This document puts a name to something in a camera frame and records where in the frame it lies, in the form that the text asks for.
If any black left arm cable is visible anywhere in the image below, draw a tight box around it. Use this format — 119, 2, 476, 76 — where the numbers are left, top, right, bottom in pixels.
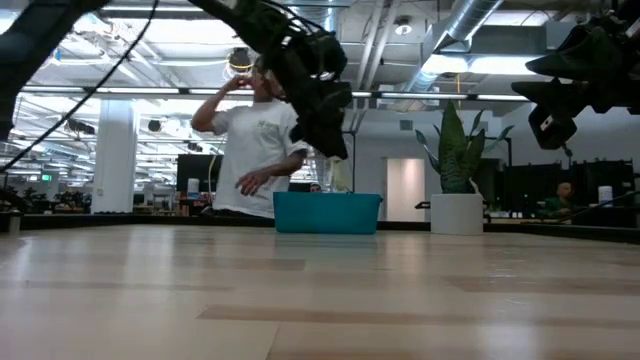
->
0, 0, 162, 174

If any white door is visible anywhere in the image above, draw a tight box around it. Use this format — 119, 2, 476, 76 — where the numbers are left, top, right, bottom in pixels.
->
384, 156, 427, 223

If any silver air duct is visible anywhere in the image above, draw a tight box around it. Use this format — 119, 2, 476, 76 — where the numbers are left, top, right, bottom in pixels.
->
399, 0, 507, 97

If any standing person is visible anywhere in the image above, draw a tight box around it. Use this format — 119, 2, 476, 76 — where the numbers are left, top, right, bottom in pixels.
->
190, 56, 312, 221

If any blue plastic basket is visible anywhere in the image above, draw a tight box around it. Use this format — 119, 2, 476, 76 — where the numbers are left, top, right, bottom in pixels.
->
272, 191, 385, 236

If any white column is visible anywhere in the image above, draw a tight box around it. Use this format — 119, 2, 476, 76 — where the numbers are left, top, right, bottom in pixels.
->
90, 98, 140, 216

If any green snake plant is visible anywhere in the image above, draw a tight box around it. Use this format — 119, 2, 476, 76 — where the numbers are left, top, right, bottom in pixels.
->
414, 98, 517, 197

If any white plant pot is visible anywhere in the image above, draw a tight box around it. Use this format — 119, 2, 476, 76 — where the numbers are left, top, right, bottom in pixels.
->
430, 192, 486, 237

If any black monitor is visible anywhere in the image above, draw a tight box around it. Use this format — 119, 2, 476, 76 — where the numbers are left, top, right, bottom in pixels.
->
175, 153, 225, 194

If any black office partition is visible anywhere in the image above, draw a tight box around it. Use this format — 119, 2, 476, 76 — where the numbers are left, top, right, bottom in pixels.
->
501, 158, 637, 222

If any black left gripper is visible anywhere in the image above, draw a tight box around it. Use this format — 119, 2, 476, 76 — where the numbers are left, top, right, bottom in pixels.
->
259, 29, 354, 162

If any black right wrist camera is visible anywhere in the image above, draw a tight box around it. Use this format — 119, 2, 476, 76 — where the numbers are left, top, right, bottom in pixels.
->
527, 103, 580, 152

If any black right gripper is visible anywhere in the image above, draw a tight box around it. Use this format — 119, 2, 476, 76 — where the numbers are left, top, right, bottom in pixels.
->
510, 0, 640, 116

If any seated person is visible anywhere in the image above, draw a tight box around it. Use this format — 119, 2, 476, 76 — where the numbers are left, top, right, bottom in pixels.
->
540, 181, 579, 218

